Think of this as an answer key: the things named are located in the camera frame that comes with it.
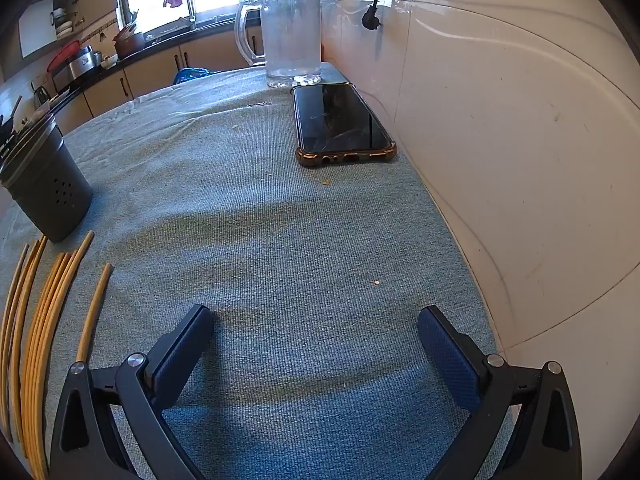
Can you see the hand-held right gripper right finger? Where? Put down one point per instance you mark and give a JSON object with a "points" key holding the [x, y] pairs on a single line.
{"points": [[447, 355]]}

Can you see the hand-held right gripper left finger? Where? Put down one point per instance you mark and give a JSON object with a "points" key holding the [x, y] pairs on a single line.
{"points": [[182, 355]]}

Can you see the tan wooden chopstick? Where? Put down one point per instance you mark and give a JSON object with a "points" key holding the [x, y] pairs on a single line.
{"points": [[92, 312]]}

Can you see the group of wooden chopsticks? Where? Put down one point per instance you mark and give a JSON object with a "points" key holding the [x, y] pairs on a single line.
{"points": [[37, 340]]}

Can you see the grey utensil holder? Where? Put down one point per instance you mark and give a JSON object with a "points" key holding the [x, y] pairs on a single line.
{"points": [[47, 190]]}

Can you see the blue-grey tablecloth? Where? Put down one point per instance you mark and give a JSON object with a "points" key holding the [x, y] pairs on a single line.
{"points": [[260, 240]]}

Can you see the smartphone in brown case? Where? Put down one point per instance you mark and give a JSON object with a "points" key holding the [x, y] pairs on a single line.
{"points": [[340, 120]]}

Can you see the blue plastic bag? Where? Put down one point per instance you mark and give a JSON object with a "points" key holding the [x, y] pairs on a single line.
{"points": [[192, 74]]}

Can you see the beige lower kitchen cabinets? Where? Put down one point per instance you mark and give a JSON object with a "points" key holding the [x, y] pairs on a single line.
{"points": [[150, 69]]}

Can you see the dark kettle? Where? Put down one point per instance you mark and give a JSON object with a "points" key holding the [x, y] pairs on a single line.
{"points": [[41, 96]]}

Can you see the stainless steel cooker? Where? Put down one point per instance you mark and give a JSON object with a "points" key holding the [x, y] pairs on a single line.
{"points": [[84, 64]]}

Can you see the black kitchen countertop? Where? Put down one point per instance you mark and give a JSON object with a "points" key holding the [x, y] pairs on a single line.
{"points": [[150, 49]]}

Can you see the brown clay pot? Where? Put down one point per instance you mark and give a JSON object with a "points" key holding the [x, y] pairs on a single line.
{"points": [[129, 44]]}

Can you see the red colander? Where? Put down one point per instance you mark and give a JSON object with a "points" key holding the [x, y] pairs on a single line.
{"points": [[62, 55]]}

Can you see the metal sink faucet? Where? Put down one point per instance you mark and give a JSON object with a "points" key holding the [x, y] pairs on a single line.
{"points": [[191, 12]]}

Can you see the clear glass mug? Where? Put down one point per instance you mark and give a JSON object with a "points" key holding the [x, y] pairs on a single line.
{"points": [[292, 30]]}

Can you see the stack of white bowls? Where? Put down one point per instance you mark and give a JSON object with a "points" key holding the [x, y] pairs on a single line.
{"points": [[62, 24]]}

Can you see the open wall cabinet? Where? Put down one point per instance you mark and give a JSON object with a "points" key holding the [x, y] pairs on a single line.
{"points": [[35, 30]]}

